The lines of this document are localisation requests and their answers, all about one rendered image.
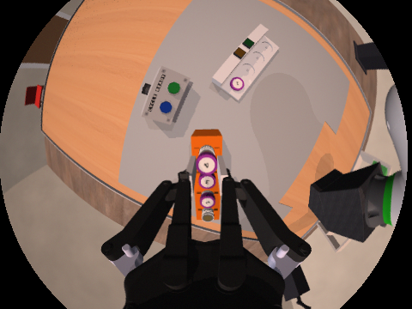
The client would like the orange tube rack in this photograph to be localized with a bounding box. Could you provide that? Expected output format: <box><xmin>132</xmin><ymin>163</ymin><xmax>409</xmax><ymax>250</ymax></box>
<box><xmin>191</xmin><ymin>129</ymin><xmax>222</xmax><ymax>220</ymax></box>

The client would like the white tube neck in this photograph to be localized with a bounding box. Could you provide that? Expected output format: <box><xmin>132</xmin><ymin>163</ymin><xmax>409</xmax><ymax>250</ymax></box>
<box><xmin>199</xmin><ymin>147</ymin><xmax>215</xmax><ymax>155</ymax></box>

